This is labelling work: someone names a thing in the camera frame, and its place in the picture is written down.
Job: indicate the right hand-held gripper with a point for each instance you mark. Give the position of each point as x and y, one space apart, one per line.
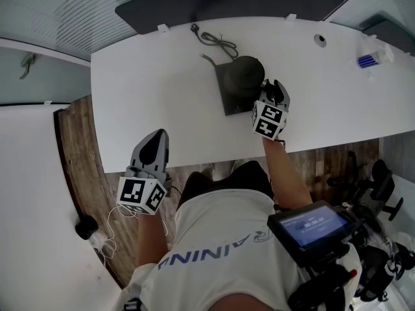
269 118

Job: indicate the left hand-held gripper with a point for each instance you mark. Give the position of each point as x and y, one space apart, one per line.
147 170

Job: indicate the black electric kettle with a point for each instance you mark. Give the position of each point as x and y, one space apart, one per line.
244 73

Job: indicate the person's right forearm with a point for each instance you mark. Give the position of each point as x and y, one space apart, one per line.
285 177

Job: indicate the person's left forearm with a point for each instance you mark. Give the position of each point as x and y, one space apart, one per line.
152 241

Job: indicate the black round clamp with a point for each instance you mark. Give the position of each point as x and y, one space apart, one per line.
86 227

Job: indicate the black trousers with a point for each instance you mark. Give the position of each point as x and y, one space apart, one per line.
233 177

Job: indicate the dark desk partition panel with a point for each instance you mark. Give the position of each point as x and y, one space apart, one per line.
227 2

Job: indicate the white printed t-shirt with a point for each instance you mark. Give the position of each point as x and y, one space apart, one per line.
220 245

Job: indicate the blue and white pack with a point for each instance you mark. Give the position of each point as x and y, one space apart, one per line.
373 58

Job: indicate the black office chair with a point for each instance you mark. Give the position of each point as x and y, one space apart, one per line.
373 186

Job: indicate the black screen device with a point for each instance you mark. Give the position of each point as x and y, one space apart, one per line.
308 227

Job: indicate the grey hanging hook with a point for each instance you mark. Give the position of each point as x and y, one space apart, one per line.
27 65

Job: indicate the white partition bracket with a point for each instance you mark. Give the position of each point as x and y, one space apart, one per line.
290 17
163 28

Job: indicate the black chest mount rig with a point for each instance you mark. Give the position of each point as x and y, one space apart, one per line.
373 264

